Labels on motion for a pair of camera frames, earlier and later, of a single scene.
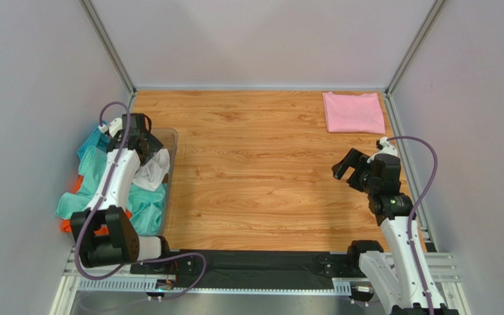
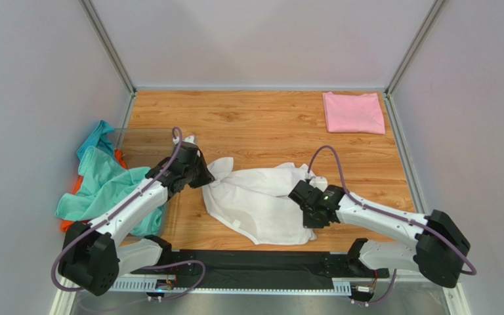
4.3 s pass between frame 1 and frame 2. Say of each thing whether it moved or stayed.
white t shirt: moved
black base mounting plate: stayed
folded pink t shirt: stayed
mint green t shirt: stayed
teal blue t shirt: stayed
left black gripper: moved
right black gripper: moved
